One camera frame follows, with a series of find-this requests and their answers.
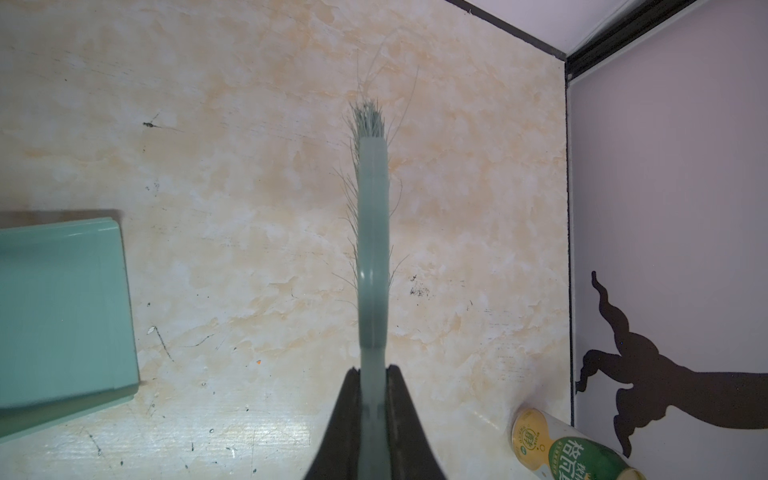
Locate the mint green hand broom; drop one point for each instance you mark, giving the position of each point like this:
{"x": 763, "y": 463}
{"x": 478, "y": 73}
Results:
{"x": 369, "y": 202}

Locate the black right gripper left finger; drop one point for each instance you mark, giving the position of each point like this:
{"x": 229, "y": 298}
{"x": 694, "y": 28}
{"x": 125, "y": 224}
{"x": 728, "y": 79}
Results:
{"x": 339, "y": 451}

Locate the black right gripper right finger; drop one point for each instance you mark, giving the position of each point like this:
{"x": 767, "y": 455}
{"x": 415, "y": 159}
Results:
{"x": 411, "y": 457}

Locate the mint green dustpan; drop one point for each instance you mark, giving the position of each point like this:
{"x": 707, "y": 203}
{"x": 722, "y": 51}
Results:
{"x": 67, "y": 337}

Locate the green beverage can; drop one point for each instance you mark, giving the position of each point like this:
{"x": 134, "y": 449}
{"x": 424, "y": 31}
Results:
{"x": 552, "y": 449}

